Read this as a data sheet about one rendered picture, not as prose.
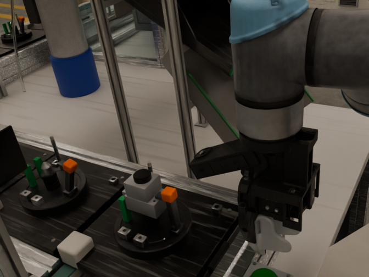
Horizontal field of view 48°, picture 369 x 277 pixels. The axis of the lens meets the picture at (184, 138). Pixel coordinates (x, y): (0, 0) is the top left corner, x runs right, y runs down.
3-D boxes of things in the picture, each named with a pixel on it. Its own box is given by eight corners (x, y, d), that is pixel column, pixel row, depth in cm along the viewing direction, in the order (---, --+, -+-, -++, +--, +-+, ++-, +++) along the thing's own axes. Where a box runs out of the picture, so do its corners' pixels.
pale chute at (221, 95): (279, 140, 91) (292, 131, 88) (245, 170, 83) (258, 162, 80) (200, 40, 93) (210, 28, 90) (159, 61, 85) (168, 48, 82)
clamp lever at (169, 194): (184, 223, 71) (177, 187, 67) (178, 231, 69) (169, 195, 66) (166, 218, 73) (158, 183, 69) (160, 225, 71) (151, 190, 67)
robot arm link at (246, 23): (306, 0, 35) (213, 1, 39) (303, 114, 41) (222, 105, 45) (323, -22, 41) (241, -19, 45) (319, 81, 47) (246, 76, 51)
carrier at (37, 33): (55, 35, 199) (47, 8, 192) (14, 53, 182) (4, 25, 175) (22, 32, 211) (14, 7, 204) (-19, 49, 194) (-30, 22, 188)
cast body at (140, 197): (171, 203, 72) (165, 170, 68) (156, 220, 69) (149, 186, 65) (133, 191, 76) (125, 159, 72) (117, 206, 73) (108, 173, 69)
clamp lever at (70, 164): (77, 188, 84) (78, 162, 79) (70, 194, 82) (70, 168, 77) (63, 179, 85) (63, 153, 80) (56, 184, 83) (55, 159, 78)
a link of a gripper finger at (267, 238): (288, 280, 56) (288, 229, 51) (246, 265, 59) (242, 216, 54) (295, 264, 58) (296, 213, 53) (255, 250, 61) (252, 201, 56)
